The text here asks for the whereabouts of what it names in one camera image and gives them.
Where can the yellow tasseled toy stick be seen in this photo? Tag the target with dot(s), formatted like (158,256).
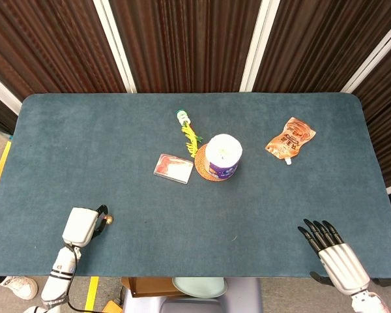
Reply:
(189,137)

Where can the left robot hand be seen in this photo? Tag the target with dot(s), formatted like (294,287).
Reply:
(79,225)

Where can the white toilet paper roll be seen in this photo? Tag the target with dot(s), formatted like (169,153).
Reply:
(223,156)

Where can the woven round coaster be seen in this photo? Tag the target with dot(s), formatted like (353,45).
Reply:
(202,166)

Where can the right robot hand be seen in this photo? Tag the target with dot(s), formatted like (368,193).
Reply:
(340,261)

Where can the pale green round plate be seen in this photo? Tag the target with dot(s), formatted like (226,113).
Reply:
(198,287)

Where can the orange spouted drink pouch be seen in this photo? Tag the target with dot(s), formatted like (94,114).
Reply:
(290,139)

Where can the teal table cloth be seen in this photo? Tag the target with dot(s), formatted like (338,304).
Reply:
(189,182)

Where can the small tan brown object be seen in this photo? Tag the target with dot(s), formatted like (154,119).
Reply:
(109,220)

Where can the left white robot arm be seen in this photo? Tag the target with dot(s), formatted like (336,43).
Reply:
(60,277)

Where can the brown cardboard box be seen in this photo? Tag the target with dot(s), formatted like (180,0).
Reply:
(150,287)

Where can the white sneaker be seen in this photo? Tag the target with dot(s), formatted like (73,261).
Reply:
(18,287)

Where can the brown folding screen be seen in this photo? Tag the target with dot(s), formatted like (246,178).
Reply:
(195,45)

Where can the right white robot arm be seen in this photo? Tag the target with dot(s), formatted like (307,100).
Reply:
(368,301)

